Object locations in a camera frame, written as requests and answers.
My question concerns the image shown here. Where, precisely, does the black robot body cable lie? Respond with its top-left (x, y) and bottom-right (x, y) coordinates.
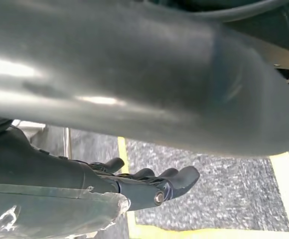
top-left (191, 0), bottom-right (289, 23)

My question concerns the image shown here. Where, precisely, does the stainless steel workbench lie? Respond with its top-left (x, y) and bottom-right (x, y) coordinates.
top-left (11, 119), bottom-right (72, 160)

